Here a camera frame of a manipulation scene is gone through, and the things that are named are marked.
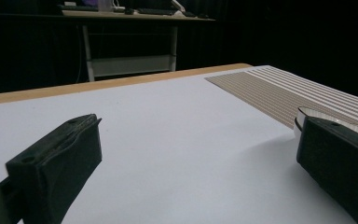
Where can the striped brown placemat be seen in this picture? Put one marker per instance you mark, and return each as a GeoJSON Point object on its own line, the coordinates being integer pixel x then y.
{"type": "Point", "coordinates": [270, 93]}

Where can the black keyboard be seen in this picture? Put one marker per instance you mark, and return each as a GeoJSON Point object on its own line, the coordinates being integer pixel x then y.
{"type": "Point", "coordinates": [155, 11]}

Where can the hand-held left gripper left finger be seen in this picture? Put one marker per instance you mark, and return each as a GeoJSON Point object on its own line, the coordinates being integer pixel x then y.
{"type": "Point", "coordinates": [56, 161]}

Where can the white plate with striped rim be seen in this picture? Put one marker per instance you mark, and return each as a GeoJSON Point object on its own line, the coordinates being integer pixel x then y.
{"type": "Point", "coordinates": [323, 116]}

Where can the black computer mouse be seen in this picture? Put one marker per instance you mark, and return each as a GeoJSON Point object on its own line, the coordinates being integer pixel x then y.
{"type": "Point", "coordinates": [129, 11]}

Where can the white metal stand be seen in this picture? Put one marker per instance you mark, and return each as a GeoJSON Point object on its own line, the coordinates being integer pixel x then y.
{"type": "Point", "coordinates": [130, 65]}

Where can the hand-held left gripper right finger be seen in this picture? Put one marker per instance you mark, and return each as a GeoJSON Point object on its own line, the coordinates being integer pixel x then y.
{"type": "Point", "coordinates": [338, 161]}

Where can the white table cover sheet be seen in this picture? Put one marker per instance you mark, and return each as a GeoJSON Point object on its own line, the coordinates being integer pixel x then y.
{"type": "Point", "coordinates": [174, 140]}

